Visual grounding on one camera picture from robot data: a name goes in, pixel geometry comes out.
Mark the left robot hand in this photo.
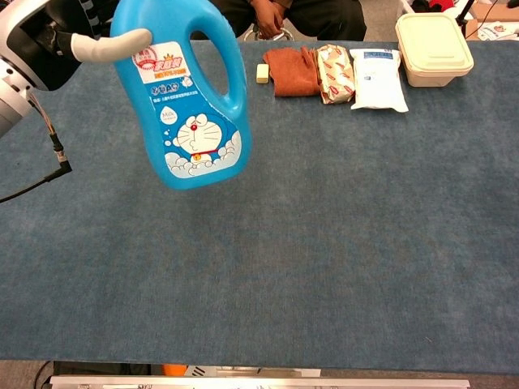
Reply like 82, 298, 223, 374
0, 0, 153, 92

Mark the blue pump detergent bottle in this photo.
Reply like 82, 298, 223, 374
109, 0, 253, 191

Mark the chrome stool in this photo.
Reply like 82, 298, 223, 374
242, 24, 296, 42

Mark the rust brown folded cloth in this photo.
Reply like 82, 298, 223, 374
262, 46, 322, 98

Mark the seated person in black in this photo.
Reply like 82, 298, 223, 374
210, 0, 368, 42

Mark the beige red-print snack packet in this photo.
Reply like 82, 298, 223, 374
315, 44, 356, 105

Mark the blue table mat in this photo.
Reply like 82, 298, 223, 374
0, 38, 519, 376

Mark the white refill pouch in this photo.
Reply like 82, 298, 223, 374
348, 48, 410, 113

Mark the white storage bin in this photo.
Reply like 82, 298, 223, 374
398, 0, 461, 16

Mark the cream lidded plastic box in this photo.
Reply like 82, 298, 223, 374
394, 11, 475, 88

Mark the black stand pole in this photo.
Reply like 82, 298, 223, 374
453, 0, 476, 26

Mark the white printed bag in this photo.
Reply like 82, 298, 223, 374
476, 19, 519, 41

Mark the brown cardboard box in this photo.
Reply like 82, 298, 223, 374
465, 2, 519, 41

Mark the black wrist cable with plug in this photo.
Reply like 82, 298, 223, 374
0, 91, 74, 203

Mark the black floor cable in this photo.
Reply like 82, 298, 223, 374
33, 360, 54, 389

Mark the aluminium profile rail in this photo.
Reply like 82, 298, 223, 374
49, 374, 471, 389

